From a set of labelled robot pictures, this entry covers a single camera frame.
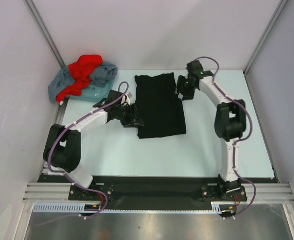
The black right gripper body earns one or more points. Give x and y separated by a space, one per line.
185 88

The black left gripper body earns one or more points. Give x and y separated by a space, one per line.
126 113

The black t shirt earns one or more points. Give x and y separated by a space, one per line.
159 107

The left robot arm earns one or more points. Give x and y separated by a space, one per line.
62 150

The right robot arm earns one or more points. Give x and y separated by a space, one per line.
229 124

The grey t shirt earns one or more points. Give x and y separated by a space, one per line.
104 72

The red t shirt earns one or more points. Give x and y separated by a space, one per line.
80 71

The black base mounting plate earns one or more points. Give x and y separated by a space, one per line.
159 193

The grey slotted cable duct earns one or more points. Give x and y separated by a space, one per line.
82 208

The aluminium frame rail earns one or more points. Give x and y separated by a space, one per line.
275 193

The right aluminium corner post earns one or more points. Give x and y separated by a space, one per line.
266 34

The aluminium corner post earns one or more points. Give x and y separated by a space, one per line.
36 16
266 34

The left aluminium corner post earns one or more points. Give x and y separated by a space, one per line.
36 16

